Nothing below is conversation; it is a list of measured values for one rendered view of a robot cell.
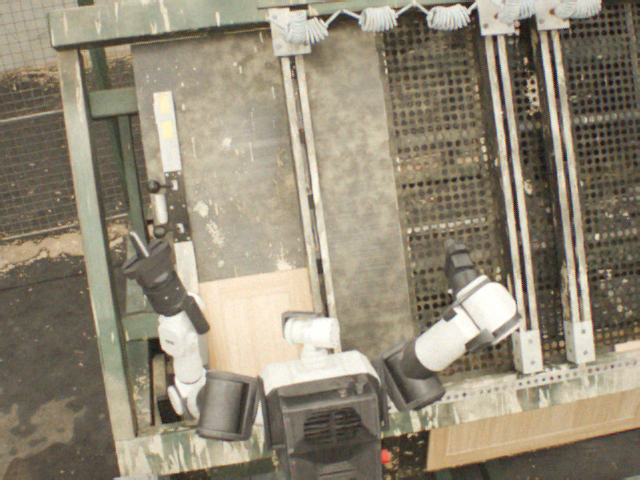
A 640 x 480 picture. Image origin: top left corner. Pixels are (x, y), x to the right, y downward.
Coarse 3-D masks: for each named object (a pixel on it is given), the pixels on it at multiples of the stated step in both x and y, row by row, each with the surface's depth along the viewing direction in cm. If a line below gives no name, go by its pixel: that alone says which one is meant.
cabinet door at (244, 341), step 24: (216, 288) 221; (240, 288) 222; (264, 288) 223; (288, 288) 224; (216, 312) 222; (240, 312) 223; (264, 312) 224; (216, 336) 222; (240, 336) 223; (264, 336) 224; (216, 360) 222; (240, 360) 224; (264, 360) 225; (288, 360) 225
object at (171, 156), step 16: (160, 128) 215; (176, 128) 216; (160, 144) 215; (176, 144) 216; (176, 160) 216; (176, 256) 217; (192, 256) 218; (192, 272) 218; (192, 288) 218; (208, 352) 220
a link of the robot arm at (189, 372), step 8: (176, 360) 192; (184, 360) 191; (192, 360) 192; (200, 360) 196; (176, 368) 194; (184, 368) 193; (192, 368) 194; (200, 368) 196; (208, 368) 202; (176, 376) 198; (184, 376) 195; (192, 376) 195; (200, 376) 198; (176, 384) 198; (184, 384) 198; (192, 384) 198; (200, 384) 198; (184, 392) 196
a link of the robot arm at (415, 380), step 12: (408, 348) 176; (396, 360) 178; (408, 360) 174; (396, 372) 178; (408, 372) 175; (420, 372) 173; (432, 372) 172; (408, 384) 176; (420, 384) 175; (432, 384) 175; (408, 396) 176; (420, 396) 174
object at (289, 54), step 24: (288, 48) 212; (288, 72) 216; (288, 96) 216; (288, 120) 219; (312, 144) 218; (312, 168) 218; (312, 192) 219; (312, 216) 222; (312, 240) 219; (312, 264) 219; (312, 288) 220
